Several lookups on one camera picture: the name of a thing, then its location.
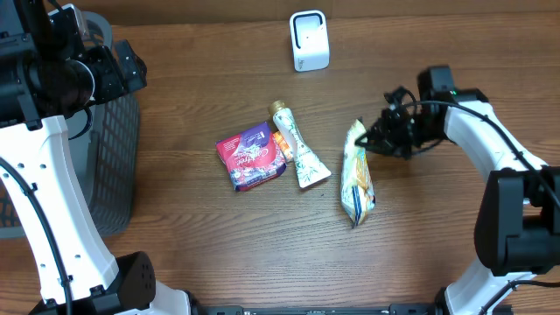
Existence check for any small orange packet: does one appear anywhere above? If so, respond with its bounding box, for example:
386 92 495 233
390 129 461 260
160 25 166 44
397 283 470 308
273 131 293 163

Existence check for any white bottle gold cap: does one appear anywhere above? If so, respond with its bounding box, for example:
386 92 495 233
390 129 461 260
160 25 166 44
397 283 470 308
269 101 332 189

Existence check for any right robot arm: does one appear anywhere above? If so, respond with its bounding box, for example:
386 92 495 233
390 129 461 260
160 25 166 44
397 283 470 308
354 66 559 314

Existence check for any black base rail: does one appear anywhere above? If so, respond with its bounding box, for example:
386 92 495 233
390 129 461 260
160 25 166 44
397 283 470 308
192 304 444 315

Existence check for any dark grey plastic basket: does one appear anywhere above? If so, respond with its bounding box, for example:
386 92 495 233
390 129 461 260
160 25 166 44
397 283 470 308
0 10 141 240

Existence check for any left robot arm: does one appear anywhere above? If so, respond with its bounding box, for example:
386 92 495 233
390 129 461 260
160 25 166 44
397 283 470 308
1 1 193 315

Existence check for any yellow wipes package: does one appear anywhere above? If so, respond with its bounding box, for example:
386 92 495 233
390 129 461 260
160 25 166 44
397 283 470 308
340 119 376 228

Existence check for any white barcode scanner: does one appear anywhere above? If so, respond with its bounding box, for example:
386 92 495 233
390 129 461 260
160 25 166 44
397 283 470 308
289 10 330 72

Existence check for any purple red pad package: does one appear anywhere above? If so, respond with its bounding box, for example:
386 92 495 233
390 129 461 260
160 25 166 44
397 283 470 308
215 122 287 192

